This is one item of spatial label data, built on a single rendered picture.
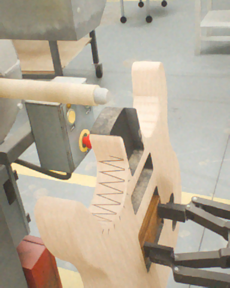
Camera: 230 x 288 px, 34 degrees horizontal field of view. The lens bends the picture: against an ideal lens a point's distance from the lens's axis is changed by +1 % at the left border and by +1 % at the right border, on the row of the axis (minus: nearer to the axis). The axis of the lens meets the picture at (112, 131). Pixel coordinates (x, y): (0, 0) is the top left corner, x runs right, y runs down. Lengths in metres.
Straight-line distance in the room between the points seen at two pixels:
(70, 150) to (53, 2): 0.61
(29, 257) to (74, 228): 0.86
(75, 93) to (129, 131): 0.11
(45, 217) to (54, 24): 0.18
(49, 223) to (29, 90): 0.29
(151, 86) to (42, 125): 0.41
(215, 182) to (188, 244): 0.53
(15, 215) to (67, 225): 0.79
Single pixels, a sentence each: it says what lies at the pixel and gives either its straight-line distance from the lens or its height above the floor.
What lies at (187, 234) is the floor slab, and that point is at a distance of 2.07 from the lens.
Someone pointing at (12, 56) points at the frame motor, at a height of 1.27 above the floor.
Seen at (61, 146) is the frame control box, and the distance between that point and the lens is 0.93.
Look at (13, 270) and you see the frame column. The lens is 1.16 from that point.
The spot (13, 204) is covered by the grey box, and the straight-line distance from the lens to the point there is 1.13.
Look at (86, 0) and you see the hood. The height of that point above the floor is 1.42.
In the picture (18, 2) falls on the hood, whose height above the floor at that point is 1.42.
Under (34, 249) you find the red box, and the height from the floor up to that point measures 0.62.
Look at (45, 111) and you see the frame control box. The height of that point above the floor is 1.10.
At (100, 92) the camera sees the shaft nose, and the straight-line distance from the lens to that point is 0.56.
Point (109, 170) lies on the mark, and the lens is 0.49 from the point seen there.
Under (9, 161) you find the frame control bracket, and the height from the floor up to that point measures 1.01.
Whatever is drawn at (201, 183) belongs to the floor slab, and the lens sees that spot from 2.38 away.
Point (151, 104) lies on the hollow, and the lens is 0.59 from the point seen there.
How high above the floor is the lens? 1.49
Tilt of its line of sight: 30 degrees down
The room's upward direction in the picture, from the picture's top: 7 degrees counter-clockwise
